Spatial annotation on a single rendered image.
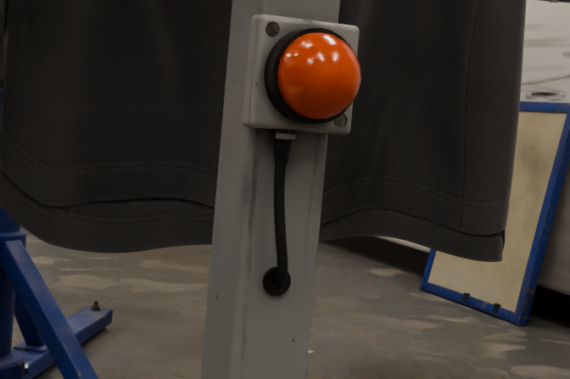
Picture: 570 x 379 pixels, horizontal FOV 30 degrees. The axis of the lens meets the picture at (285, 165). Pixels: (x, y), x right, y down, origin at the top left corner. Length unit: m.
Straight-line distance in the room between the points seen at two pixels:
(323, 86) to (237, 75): 0.06
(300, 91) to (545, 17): 3.43
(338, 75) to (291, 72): 0.02
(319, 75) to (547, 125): 3.27
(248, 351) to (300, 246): 0.05
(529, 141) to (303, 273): 3.28
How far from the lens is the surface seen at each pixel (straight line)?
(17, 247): 2.06
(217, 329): 0.51
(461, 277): 3.89
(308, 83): 0.45
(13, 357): 2.16
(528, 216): 3.66
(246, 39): 0.49
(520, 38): 0.90
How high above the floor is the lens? 0.63
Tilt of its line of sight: 3 degrees down
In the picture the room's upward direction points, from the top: 5 degrees clockwise
